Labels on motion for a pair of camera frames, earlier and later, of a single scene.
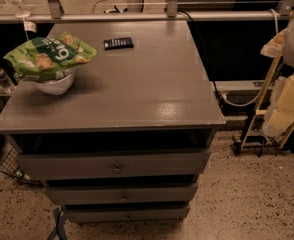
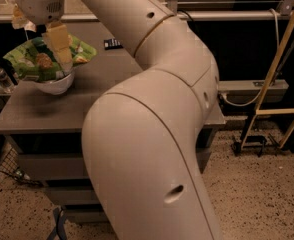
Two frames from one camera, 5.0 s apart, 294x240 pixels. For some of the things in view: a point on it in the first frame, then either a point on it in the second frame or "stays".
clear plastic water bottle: x=2 y=78 stays
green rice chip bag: x=41 y=59 stays
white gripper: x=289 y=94 → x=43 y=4
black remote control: x=118 y=43 stays
